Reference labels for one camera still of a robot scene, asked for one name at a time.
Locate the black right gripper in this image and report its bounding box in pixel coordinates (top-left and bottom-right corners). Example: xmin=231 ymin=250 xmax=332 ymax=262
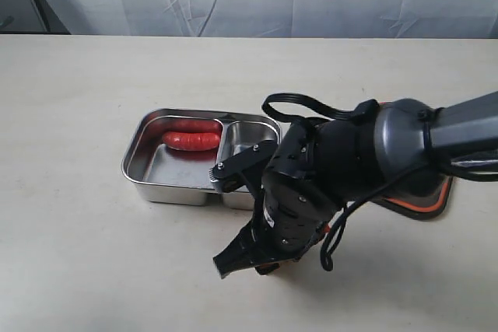
xmin=213 ymin=168 xmax=346 ymax=279

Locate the red toy sausage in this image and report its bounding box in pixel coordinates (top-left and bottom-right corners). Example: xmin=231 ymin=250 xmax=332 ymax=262
xmin=162 ymin=131 xmax=220 ymax=152

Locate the dark transparent lunch box lid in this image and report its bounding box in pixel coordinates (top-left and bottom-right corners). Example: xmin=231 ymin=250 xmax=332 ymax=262
xmin=373 ymin=101 xmax=456 ymax=221

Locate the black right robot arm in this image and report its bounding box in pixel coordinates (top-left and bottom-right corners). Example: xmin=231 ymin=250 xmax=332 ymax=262
xmin=209 ymin=93 xmax=497 ymax=277

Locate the stainless steel lunch box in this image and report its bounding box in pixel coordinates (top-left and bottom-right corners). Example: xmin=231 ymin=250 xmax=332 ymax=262
xmin=121 ymin=108 xmax=282 ymax=205

